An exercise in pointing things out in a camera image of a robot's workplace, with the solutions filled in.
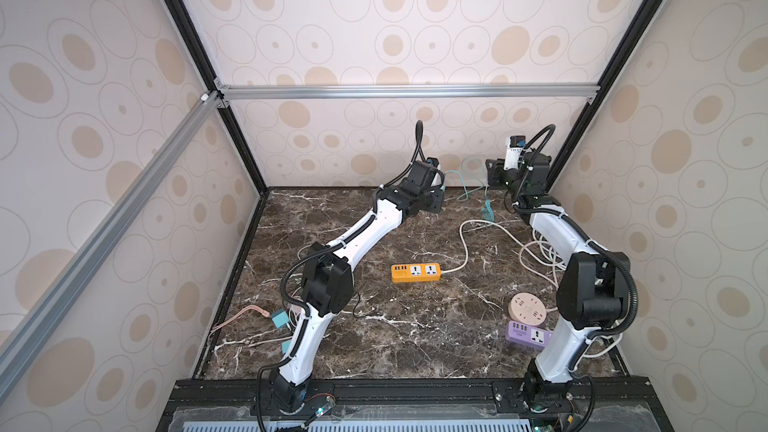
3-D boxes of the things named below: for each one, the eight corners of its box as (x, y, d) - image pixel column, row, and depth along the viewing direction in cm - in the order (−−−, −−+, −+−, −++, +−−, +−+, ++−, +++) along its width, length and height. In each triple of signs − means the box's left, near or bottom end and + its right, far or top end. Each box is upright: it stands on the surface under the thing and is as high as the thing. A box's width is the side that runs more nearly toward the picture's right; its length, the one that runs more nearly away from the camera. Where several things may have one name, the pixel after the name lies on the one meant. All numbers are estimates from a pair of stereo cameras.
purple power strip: (506, 341, 85) (510, 337, 82) (506, 324, 88) (509, 320, 85) (548, 350, 83) (553, 346, 81) (546, 332, 86) (550, 328, 84)
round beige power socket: (511, 325, 87) (515, 321, 85) (504, 296, 93) (507, 292, 91) (547, 325, 87) (551, 321, 85) (537, 296, 93) (541, 292, 91)
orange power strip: (391, 282, 96) (391, 277, 93) (391, 267, 99) (391, 262, 97) (441, 282, 96) (442, 277, 93) (439, 267, 99) (440, 262, 97)
